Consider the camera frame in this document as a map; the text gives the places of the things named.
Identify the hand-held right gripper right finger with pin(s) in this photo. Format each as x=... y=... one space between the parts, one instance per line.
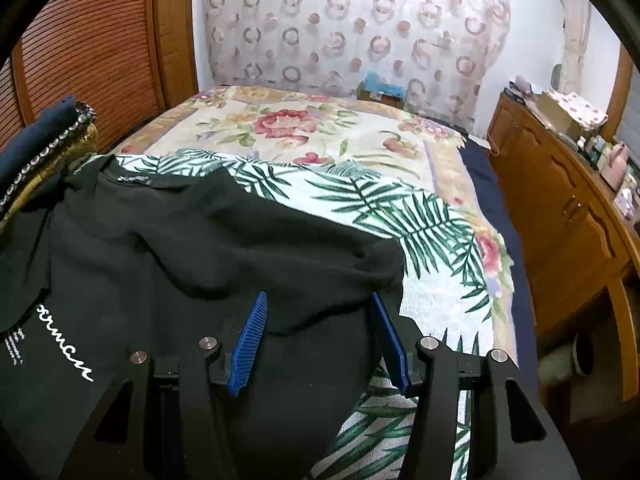
x=392 y=345

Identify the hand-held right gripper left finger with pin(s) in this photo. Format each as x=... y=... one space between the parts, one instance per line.
x=247 y=345

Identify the black t-shirt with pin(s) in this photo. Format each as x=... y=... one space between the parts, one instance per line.
x=200 y=260

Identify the palm leaf printed cloth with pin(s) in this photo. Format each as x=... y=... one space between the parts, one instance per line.
x=400 y=210

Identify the wooden dresser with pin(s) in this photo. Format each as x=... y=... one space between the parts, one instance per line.
x=550 y=185

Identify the floral blanket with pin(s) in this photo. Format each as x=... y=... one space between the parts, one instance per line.
x=300 y=120

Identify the blue box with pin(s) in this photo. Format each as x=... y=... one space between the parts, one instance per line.
x=382 y=87

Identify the golden patterned cloth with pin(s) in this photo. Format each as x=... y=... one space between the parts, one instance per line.
x=82 y=142

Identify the cluster of small bottles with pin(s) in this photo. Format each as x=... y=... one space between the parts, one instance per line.
x=592 y=147

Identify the cardboard box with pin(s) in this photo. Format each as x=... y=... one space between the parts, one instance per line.
x=550 y=110

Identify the pink jug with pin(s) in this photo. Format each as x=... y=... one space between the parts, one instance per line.
x=614 y=167

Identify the navy studded cloth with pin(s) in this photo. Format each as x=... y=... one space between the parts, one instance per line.
x=30 y=140

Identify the white floral printed cloth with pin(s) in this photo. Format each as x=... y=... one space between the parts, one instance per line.
x=585 y=107

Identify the grey round object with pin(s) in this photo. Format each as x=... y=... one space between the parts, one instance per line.
x=557 y=75

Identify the circle patterned curtain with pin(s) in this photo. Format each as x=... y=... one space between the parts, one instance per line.
x=350 y=20

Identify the grey window shutter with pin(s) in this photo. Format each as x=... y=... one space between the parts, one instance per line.
x=631 y=120

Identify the wooden louvered door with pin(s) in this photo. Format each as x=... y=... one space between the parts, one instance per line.
x=100 y=50

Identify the beige tied curtain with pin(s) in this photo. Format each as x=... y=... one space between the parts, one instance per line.
x=577 y=35

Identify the wooden window frame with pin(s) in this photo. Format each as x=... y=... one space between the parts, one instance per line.
x=621 y=80

